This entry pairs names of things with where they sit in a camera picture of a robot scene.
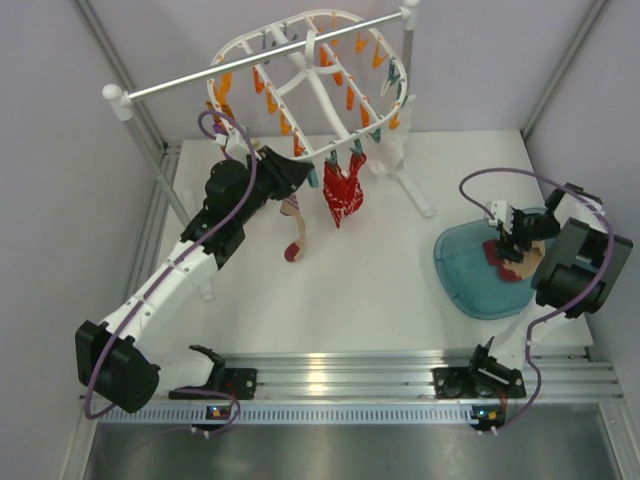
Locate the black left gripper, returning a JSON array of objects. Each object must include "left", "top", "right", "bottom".
[{"left": 234, "top": 145, "right": 312, "bottom": 224}]

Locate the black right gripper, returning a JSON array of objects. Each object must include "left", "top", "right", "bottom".
[{"left": 494, "top": 211, "right": 562, "bottom": 263}]

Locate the striped pink purple sock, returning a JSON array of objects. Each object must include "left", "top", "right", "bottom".
[{"left": 278, "top": 194, "right": 307, "bottom": 264}]

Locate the white round clip hanger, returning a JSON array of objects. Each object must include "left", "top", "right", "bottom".
[{"left": 207, "top": 7, "right": 416, "bottom": 177}]

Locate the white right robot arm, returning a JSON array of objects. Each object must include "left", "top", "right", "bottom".
[{"left": 466, "top": 183, "right": 633, "bottom": 398}]

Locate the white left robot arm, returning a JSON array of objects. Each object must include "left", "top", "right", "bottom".
[{"left": 75, "top": 147, "right": 314, "bottom": 413}]

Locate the red patterned sock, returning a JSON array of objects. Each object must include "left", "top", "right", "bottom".
[{"left": 322, "top": 153, "right": 367, "bottom": 228}]

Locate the maroon sock pair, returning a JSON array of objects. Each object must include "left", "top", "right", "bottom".
[{"left": 206, "top": 101, "right": 234, "bottom": 154}]

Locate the teal plastic basin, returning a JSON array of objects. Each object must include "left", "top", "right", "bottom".
[{"left": 433, "top": 219, "right": 535, "bottom": 320}]

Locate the white metal drying rack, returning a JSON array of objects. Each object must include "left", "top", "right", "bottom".
[{"left": 122, "top": 1, "right": 418, "bottom": 319}]

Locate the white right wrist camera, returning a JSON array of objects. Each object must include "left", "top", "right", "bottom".
[{"left": 485, "top": 200, "right": 514, "bottom": 234}]

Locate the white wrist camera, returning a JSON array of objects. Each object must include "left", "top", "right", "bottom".
[
  {"left": 214, "top": 129, "right": 250, "bottom": 161},
  {"left": 485, "top": 200, "right": 514, "bottom": 234}
]

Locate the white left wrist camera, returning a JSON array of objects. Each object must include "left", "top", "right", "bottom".
[{"left": 214, "top": 129, "right": 250, "bottom": 161}]

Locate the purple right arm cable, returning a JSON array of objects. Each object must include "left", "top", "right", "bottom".
[{"left": 458, "top": 167, "right": 615, "bottom": 431}]

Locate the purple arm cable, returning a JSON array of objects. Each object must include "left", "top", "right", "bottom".
[
  {"left": 82, "top": 108, "right": 260, "bottom": 421},
  {"left": 458, "top": 167, "right": 615, "bottom": 431}
]

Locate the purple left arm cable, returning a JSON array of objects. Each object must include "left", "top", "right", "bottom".
[{"left": 82, "top": 108, "right": 260, "bottom": 421}]

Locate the aluminium rail base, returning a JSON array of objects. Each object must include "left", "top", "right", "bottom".
[{"left": 91, "top": 351, "right": 623, "bottom": 430}]

